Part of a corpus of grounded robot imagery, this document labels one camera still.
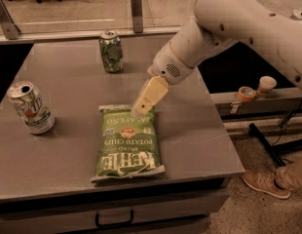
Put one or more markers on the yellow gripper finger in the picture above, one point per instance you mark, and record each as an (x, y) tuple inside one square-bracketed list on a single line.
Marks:
[(151, 93)]

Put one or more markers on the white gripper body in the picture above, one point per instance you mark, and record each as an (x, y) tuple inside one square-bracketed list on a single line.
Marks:
[(166, 64)]

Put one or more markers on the green jalapeno chip bag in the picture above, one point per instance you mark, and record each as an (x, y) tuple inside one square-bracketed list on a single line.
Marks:
[(128, 146)]

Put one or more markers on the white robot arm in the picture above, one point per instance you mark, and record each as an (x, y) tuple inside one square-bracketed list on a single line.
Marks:
[(216, 26)]

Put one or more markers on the green soda can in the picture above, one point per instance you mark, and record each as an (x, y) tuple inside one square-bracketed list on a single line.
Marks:
[(111, 51)]

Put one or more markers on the orange tape roll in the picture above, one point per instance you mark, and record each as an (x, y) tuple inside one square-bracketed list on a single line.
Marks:
[(246, 94)]

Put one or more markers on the paper coffee cup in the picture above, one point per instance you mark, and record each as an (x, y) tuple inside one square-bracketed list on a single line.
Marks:
[(265, 86)]

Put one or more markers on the white 7up soda can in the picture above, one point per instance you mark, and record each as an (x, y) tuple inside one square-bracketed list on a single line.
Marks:
[(27, 100)]

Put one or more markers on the grey side shelf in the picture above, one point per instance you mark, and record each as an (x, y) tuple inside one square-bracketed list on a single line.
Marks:
[(278, 101)]

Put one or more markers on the tan shoe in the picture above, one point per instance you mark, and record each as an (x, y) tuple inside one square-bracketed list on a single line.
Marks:
[(264, 182)]

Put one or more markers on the black floor stand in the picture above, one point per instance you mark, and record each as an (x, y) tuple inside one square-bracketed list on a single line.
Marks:
[(275, 150)]

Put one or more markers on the khaki trouser leg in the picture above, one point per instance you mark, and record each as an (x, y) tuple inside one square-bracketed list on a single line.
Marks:
[(290, 176)]

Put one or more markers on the middle metal glass bracket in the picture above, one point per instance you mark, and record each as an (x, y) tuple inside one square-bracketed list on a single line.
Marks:
[(137, 17)]

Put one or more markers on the metal glass bracket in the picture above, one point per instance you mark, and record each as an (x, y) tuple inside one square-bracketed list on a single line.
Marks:
[(137, 17), (9, 28)]

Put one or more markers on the black drawer handle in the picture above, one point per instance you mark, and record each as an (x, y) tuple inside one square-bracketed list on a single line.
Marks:
[(113, 218)]

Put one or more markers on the left metal glass bracket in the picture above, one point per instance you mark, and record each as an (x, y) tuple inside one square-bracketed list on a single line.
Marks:
[(9, 28)]

